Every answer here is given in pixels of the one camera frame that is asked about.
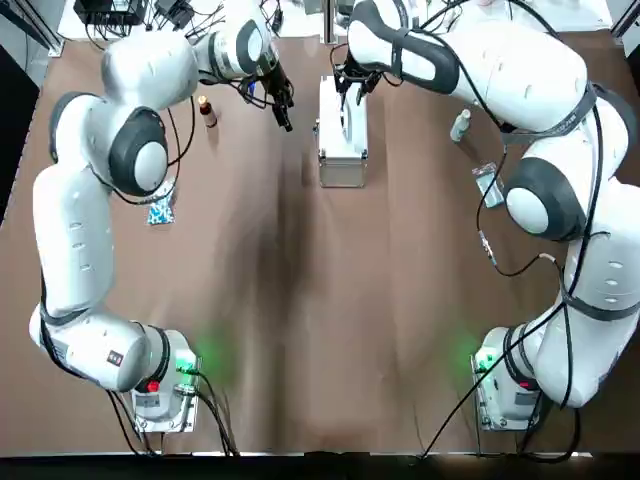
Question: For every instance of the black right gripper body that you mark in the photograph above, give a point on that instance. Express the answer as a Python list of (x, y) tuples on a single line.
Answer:
[(361, 69)]

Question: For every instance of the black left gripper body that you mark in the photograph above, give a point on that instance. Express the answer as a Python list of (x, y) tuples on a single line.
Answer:
[(273, 82)]

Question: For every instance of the silver aluminium medicine case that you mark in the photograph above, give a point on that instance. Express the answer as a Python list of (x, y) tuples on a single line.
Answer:
[(342, 160)]

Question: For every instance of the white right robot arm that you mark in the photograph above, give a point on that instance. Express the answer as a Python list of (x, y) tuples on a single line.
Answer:
[(530, 80)]

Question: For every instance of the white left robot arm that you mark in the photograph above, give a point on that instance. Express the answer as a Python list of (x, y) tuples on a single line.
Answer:
[(75, 235)]

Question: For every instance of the black hub box with ports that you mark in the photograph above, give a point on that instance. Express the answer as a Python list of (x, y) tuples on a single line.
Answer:
[(107, 11)]

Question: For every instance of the brown bottle orange cap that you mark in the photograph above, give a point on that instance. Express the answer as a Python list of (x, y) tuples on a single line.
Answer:
[(208, 114)]

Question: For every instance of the small white plastic bottle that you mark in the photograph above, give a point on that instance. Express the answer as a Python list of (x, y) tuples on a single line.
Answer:
[(460, 127)]

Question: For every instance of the black power adapter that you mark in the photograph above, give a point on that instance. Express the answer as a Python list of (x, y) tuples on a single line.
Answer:
[(172, 9)]

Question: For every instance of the blue white pill packet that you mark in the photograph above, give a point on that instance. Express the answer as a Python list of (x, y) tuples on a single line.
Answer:
[(161, 212)]

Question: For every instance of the clear zip bag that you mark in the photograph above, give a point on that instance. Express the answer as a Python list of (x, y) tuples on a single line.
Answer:
[(487, 185)]

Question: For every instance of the aluminium corner strut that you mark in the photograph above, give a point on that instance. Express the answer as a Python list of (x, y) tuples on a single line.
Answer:
[(626, 17), (56, 35)]

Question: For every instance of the aluminium frame post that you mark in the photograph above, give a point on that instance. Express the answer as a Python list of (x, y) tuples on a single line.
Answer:
[(328, 22)]

